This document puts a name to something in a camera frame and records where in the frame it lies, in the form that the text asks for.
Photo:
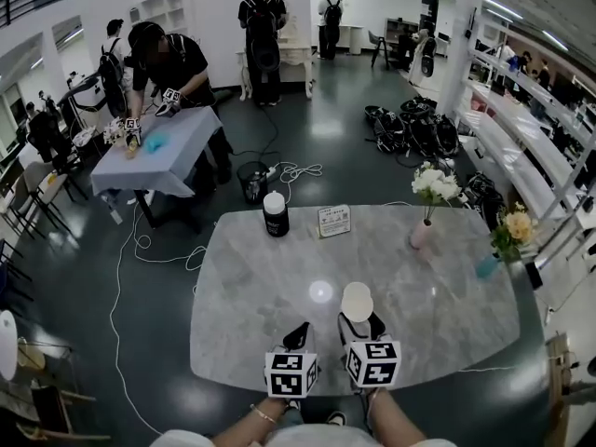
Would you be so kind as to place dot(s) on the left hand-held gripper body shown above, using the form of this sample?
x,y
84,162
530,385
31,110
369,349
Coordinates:
x,y
288,375

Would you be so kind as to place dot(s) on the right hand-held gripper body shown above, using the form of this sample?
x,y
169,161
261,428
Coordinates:
x,y
375,366

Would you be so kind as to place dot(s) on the person's left forearm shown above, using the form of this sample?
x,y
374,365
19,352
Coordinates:
x,y
251,429

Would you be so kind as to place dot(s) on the person's right forearm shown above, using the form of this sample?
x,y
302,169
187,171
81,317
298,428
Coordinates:
x,y
391,417

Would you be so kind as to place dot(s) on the person's white black shoe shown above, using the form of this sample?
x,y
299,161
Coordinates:
x,y
336,418
293,405

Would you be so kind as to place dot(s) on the person's blue jeans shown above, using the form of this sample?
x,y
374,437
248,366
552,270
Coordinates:
x,y
291,419

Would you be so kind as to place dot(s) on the person's white shirt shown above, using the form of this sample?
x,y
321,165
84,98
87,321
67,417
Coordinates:
x,y
307,438

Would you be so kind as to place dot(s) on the pink vase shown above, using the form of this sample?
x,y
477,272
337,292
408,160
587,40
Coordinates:
x,y
421,234

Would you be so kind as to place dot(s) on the small standing sign card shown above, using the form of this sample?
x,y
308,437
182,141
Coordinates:
x,y
334,221

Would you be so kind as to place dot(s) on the black bottle with white lid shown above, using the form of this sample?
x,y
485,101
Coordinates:
x,y
275,217

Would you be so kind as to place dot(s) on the blue vase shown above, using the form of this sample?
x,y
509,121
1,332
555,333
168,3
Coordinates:
x,y
487,266

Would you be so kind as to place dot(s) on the white flower bouquet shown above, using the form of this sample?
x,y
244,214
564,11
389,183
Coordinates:
x,y
435,184

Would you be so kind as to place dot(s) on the black waste bin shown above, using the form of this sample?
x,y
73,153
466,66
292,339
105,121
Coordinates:
x,y
253,182

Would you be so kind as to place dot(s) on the yellow flower bouquet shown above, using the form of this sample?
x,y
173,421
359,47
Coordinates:
x,y
514,231

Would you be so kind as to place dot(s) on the white power strip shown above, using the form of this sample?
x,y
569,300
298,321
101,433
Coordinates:
x,y
271,171

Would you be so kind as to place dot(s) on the single black backpack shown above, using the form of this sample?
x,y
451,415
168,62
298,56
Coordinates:
x,y
484,193

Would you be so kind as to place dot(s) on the pile of black backpacks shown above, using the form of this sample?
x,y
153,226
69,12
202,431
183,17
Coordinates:
x,y
412,126

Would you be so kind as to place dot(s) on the white power adapter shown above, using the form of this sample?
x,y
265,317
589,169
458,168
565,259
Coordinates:
x,y
116,215

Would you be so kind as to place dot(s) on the white metal shelving rack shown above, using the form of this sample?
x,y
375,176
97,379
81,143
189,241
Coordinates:
x,y
507,133

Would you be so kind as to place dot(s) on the wooden chair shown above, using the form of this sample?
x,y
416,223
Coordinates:
x,y
51,408

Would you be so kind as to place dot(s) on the turquoise fluffy object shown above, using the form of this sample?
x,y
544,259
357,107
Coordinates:
x,y
156,141

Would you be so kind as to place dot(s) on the small yellow object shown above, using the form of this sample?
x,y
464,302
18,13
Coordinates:
x,y
131,153

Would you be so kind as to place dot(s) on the beige stool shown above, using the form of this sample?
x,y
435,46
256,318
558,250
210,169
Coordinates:
x,y
30,356

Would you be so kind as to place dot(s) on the white potted flowers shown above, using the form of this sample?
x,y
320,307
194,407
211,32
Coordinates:
x,y
114,131

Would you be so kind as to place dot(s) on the white ornate desk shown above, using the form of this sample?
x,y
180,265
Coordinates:
x,y
293,56

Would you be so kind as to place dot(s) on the black folding chair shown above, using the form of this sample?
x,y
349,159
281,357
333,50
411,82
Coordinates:
x,y
379,47

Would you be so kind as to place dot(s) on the round white side table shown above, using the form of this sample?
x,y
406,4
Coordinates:
x,y
7,345

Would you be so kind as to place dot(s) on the dark metal chair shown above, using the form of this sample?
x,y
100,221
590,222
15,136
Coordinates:
x,y
9,268

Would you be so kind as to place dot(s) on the white counter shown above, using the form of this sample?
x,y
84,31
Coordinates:
x,y
350,35

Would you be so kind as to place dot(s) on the grey cushioned chair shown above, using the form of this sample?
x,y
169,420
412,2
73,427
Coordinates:
x,y
42,184

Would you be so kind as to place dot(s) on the low open shelf unit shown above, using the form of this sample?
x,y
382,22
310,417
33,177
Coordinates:
x,y
399,28

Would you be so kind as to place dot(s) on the black white floor appliance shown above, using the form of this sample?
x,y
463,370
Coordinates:
x,y
84,91

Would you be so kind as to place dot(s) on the ceiling tube light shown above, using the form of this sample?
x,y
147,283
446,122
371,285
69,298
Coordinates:
x,y
502,7
555,40

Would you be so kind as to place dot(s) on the white cubby shelf cabinet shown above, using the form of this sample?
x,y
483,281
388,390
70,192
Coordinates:
x,y
163,9

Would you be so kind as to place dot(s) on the light wooden frame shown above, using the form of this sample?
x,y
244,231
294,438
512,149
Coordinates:
x,y
561,375

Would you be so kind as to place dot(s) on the black side table frame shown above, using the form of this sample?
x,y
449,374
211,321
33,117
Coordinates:
x,y
149,210

